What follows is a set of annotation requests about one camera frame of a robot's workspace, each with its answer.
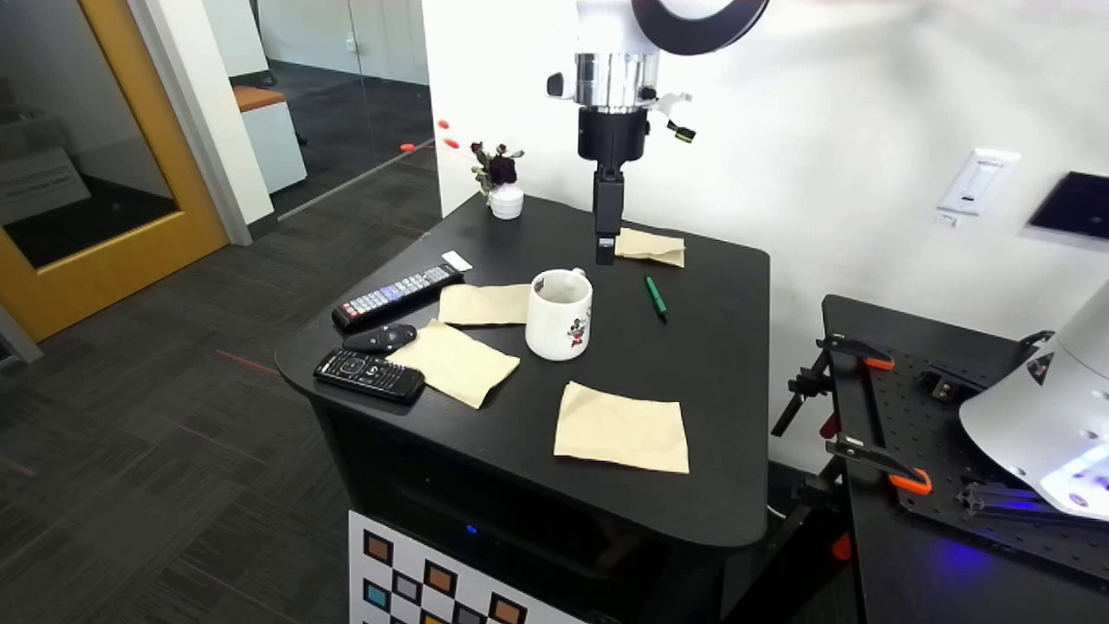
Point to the white wall switch plate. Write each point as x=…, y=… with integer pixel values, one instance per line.
x=977, y=184

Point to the white cabinet with wood top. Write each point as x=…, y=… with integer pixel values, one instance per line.
x=273, y=139

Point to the dark dried flowers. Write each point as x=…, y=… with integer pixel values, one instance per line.
x=501, y=166

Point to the tan paper napkin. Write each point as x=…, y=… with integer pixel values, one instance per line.
x=622, y=429
x=483, y=304
x=455, y=362
x=651, y=245

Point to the small white vase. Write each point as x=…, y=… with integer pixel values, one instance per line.
x=506, y=204

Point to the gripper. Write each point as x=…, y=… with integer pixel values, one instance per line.
x=612, y=134

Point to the small black oval remote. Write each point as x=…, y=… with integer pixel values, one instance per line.
x=381, y=338

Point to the small white card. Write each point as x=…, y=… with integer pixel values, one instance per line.
x=457, y=261

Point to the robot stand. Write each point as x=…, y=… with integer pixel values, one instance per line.
x=910, y=563

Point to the white mug with cartoon print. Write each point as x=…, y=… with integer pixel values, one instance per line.
x=559, y=325

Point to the black wall panel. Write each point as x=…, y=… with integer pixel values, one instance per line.
x=1073, y=206

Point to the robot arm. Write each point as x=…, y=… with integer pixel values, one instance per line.
x=602, y=30

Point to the colour checker board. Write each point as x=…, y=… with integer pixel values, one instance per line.
x=416, y=576

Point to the long black remote control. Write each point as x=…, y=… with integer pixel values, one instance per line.
x=394, y=295

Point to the green pen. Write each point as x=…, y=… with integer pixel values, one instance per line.
x=656, y=297

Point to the wide black remote control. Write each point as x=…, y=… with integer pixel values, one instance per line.
x=368, y=375

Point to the yellow wooden glass door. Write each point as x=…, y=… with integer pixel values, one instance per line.
x=130, y=260

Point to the black and orange bar clamp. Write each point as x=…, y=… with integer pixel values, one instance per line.
x=875, y=461
x=853, y=349

